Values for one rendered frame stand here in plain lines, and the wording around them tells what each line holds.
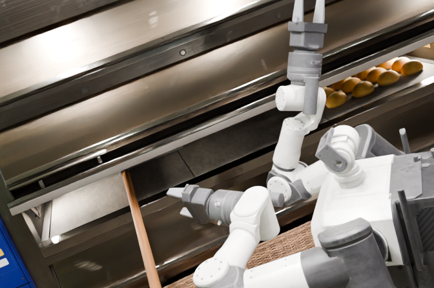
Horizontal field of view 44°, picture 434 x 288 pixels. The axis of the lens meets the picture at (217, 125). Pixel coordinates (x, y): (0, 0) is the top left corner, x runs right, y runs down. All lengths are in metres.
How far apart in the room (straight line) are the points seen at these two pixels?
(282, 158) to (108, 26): 0.75
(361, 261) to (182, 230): 1.18
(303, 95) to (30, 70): 0.91
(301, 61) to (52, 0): 0.86
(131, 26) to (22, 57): 0.37
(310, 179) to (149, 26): 0.77
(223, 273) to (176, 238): 1.02
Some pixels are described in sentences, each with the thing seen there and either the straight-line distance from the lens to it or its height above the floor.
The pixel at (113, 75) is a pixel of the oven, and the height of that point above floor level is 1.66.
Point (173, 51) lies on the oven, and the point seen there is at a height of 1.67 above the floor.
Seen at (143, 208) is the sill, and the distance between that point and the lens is 2.02.
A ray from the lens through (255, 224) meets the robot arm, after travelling 1.23.
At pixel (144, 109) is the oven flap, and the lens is 1.91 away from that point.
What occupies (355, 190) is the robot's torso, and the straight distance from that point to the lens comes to 1.18.
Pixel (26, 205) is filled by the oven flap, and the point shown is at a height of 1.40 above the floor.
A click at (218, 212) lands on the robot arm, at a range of 1.33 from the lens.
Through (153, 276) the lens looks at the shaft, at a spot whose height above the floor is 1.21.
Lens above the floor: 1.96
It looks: 18 degrees down
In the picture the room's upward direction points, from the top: 19 degrees counter-clockwise
